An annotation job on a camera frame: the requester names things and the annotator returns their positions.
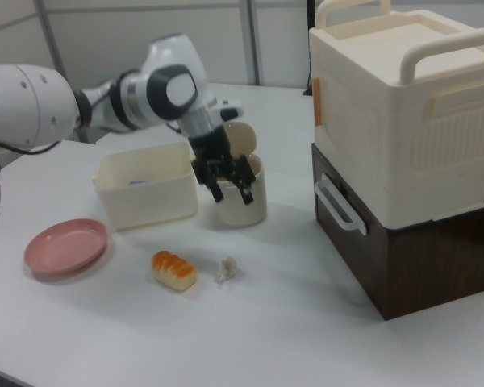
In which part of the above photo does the white paper ball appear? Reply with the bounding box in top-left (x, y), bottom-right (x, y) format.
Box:
top-left (214, 256), bottom-right (239, 282)

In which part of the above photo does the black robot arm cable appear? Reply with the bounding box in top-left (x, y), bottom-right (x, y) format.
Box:
top-left (0, 135), bottom-right (64, 155)

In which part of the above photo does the dark brown wooden drawer box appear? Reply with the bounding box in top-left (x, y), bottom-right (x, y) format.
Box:
top-left (311, 143), bottom-right (484, 322)

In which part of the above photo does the cream swing-lid trash can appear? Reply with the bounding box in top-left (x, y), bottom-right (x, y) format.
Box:
top-left (207, 122), bottom-right (268, 227)

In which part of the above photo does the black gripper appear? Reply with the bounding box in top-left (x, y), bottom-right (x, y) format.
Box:
top-left (187, 127), bottom-right (256, 206)

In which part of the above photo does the cream plastic cabinet with handles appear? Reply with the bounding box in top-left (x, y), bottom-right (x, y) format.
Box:
top-left (308, 0), bottom-right (484, 230)

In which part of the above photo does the orange glazed bread loaf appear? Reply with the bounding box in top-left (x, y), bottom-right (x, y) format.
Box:
top-left (150, 250), bottom-right (198, 292)

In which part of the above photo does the pink plastic plate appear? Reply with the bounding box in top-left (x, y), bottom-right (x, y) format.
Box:
top-left (23, 218), bottom-right (109, 277)

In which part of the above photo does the black camera pole with clamp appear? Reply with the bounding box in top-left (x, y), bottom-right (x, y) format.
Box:
top-left (304, 0), bottom-right (316, 97)

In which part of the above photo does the cream plastic storage bin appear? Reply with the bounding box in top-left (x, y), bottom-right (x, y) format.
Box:
top-left (94, 141), bottom-right (199, 233)

